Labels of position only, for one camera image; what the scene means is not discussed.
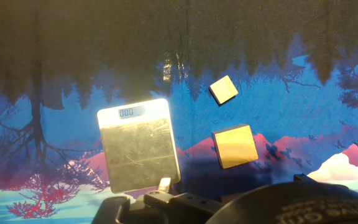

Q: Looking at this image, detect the silver digital pocket scale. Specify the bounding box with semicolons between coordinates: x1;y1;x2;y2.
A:
96;98;181;195

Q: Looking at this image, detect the medium wooden cube block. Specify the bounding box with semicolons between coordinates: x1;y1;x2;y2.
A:
211;123;260;170

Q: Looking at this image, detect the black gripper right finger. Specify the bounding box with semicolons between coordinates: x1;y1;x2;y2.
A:
293;173;318;184

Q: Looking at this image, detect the small wooden cube block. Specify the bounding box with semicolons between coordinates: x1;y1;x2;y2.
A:
208;74;239;106

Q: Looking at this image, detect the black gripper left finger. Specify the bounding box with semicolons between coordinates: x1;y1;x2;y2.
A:
91;177;224;224

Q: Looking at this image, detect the printed forest landscape cloth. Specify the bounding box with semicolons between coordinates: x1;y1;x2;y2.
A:
0;0;358;224

